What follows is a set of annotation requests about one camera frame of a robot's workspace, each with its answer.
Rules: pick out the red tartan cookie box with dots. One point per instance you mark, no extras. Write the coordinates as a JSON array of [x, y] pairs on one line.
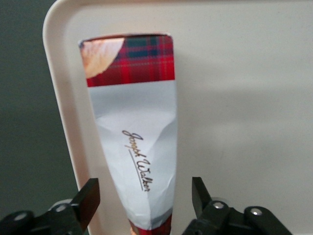
[[137, 110]]

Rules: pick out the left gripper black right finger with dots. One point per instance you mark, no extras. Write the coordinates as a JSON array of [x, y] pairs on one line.
[[205, 215]]

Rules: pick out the pale pink plastic tray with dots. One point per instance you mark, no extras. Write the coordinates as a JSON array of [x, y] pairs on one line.
[[244, 98]]

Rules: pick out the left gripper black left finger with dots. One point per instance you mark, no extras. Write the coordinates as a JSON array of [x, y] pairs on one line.
[[85, 203]]

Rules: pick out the dark grey table cover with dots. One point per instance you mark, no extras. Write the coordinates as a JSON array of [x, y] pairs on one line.
[[22, 122]]

